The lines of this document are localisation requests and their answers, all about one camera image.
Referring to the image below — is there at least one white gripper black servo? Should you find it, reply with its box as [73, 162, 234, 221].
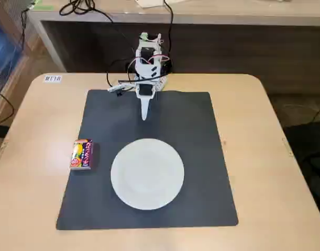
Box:
[135, 83, 157, 121]

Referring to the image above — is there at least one purple candy box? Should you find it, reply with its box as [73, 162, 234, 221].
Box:
[70, 138, 100, 172]

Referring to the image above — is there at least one white round dish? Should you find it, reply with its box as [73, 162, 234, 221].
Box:
[110, 138, 185, 211]

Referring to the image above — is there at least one dark grey mat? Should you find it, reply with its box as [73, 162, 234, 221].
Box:
[56, 89, 239, 231]

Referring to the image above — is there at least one white label sticker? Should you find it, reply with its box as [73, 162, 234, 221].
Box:
[43, 75, 62, 84]

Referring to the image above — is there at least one white paper sheet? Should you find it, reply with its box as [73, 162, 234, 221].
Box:
[135, 0, 166, 8]

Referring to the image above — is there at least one beige background desk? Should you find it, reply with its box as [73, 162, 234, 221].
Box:
[27, 0, 320, 75]

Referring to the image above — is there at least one blue plastic container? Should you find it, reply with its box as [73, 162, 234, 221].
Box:
[0, 17, 22, 73]

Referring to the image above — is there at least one small white wrist camera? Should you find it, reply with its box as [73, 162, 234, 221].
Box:
[107, 83, 127, 93]

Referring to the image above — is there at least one black camera cable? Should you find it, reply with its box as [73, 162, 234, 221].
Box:
[106, 58, 141, 87]

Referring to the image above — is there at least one black power cable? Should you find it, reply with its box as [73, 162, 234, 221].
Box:
[163, 0, 175, 75]

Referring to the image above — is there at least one coiled black cable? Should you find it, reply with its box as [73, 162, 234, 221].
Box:
[59, 0, 114, 23]

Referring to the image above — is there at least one thin black hanging cable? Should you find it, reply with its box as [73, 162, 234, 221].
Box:
[19, 2, 37, 67]

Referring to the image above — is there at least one metal table edge bracket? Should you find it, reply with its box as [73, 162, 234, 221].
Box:
[281, 137, 294, 157]
[0, 139, 9, 162]

